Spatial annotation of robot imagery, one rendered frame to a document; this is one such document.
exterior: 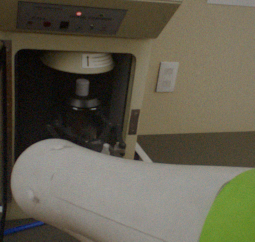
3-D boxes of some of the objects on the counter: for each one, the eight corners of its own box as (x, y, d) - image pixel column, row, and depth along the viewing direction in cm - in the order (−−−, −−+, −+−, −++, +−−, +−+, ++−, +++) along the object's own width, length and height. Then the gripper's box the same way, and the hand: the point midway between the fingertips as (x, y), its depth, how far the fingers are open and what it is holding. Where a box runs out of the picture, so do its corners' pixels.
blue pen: (-3, 234, 90) (-3, 230, 90) (56, 218, 97) (56, 215, 97) (-1, 237, 90) (-1, 233, 89) (57, 221, 97) (58, 218, 96)
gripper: (157, 148, 72) (124, 99, 91) (39, 152, 65) (29, 98, 85) (151, 181, 75) (120, 127, 95) (37, 189, 68) (28, 129, 88)
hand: (79, 118), depth 88 cm, fingers closed on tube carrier, 9 cm apart
